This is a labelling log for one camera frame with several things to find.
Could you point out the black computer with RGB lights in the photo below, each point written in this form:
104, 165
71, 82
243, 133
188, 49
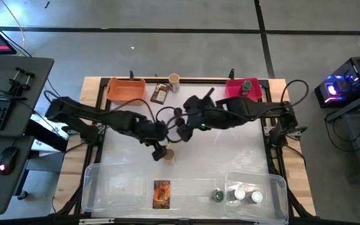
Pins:
355, 75

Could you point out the brown spice packet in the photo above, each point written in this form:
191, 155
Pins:
159, 95

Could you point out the black clamp stand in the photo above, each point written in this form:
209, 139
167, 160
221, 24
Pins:
25, 72

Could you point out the clear plastic storage bin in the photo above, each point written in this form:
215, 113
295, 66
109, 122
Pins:
277, 200
114, 187

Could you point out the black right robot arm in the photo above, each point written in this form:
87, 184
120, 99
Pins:
255, 107

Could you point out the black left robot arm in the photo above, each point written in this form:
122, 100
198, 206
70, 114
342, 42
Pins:
105, 117

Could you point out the black computer mouse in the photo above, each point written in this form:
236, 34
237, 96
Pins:
8, 159

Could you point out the tan cup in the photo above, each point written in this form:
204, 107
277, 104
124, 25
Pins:
173, 82

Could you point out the orange label jar black lid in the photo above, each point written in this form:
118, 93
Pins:
177, 112

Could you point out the black frame clamp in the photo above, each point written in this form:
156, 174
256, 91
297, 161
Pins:
132, 75
232, 74

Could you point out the orange taco mix packet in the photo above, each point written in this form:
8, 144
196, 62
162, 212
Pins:
161, 193

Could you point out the pink plastic bin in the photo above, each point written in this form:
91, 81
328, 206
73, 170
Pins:
234, 90

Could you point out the green lid herb jar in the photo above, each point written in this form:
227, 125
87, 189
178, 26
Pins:
245, 89
217, 196

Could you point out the white lid spice jar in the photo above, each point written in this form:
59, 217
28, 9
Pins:
255, 197
237, 195

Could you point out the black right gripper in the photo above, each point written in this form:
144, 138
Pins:
202, 114

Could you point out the silver metal bracket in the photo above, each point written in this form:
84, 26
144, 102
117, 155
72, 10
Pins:
97, 221

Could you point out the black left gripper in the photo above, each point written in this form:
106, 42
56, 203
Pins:
150, 131

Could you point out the orange plastic bin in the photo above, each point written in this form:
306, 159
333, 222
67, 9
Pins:
127, 92

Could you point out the tan lid spice jar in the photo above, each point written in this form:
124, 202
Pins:
169, 156

